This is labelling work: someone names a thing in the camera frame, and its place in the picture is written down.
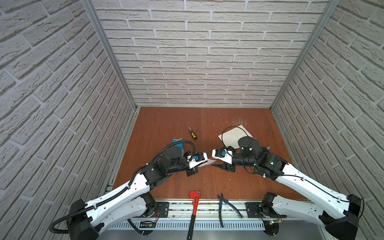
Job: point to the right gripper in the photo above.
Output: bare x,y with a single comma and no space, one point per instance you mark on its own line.
229,168

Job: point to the pink white letter card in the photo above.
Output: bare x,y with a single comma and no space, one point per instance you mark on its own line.
206,162

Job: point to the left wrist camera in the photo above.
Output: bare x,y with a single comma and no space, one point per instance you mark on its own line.
197,160

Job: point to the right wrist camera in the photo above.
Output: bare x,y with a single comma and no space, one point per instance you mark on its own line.
223,154

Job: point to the black yellow stubby screwdriver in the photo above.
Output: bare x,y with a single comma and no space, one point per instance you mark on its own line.
192,133

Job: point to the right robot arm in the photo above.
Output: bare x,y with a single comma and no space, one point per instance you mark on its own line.
337,213

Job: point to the red pipe wrench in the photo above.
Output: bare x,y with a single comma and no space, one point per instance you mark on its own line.
194,195

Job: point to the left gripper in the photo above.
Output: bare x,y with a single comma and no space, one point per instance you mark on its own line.
195,169

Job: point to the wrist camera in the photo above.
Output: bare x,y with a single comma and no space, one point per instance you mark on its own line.
223,154
197,160

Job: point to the cream envelope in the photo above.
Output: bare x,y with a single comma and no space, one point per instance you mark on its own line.
230,137

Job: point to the blue grey work glove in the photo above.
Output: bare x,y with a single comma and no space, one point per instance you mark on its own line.
180,145

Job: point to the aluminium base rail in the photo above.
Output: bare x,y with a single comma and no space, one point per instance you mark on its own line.
211,215

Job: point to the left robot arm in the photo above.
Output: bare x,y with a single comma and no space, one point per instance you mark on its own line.
88,220

